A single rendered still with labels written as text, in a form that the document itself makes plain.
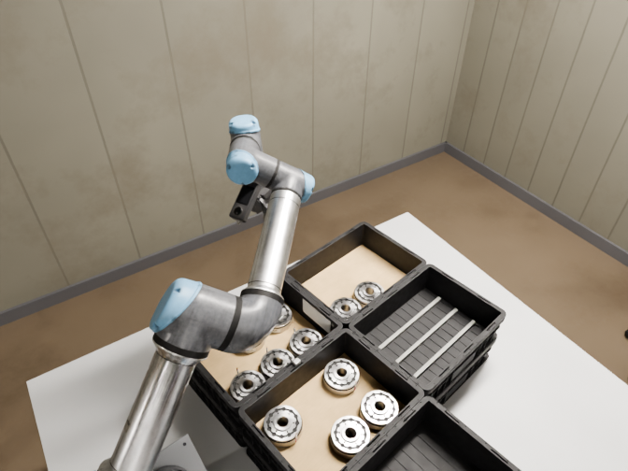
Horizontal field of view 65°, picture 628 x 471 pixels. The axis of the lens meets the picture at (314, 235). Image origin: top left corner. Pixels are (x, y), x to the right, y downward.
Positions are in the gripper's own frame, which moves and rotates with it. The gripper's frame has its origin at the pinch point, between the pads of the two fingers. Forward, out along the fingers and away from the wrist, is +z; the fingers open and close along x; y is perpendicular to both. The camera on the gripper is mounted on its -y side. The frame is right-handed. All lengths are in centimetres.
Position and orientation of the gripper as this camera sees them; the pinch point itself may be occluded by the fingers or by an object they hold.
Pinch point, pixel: (258, 233)
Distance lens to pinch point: 145.6
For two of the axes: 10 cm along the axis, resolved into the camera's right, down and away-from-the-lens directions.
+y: 4.8, -6.0, 6.5
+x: -8.8, -2.6, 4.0
